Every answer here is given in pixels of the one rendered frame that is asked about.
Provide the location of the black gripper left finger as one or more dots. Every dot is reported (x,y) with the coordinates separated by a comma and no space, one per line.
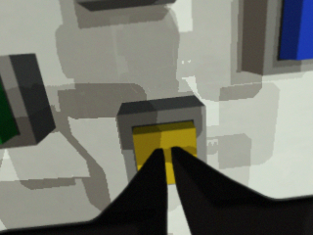
(140,209)

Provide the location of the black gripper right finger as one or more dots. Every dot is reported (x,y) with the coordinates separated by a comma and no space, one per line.
(214,204)

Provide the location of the yellow button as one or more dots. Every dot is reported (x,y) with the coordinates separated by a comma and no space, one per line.
(161,123)

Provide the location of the purple button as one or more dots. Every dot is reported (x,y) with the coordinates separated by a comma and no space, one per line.
(100,5)

